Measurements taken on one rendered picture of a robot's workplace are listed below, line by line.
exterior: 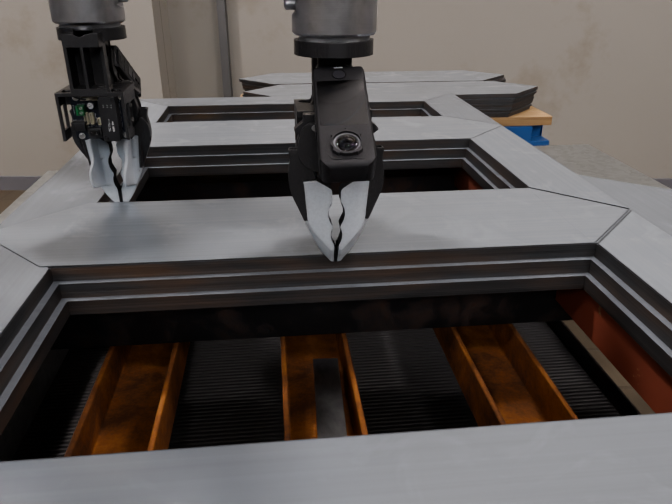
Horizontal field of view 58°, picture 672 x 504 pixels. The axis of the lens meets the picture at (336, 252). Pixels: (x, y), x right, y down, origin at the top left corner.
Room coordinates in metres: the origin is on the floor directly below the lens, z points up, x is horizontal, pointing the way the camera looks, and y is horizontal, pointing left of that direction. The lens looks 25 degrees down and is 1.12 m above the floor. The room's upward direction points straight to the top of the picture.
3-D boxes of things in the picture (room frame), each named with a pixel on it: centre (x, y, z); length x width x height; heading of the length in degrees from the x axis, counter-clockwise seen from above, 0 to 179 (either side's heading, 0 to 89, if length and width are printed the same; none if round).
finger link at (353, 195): (0.57, -0.01, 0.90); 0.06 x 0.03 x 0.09; 6
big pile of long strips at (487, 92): (1.69, -0.13, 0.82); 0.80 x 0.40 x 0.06; 96
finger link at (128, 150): (0.70, 0.25, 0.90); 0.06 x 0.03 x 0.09; 6
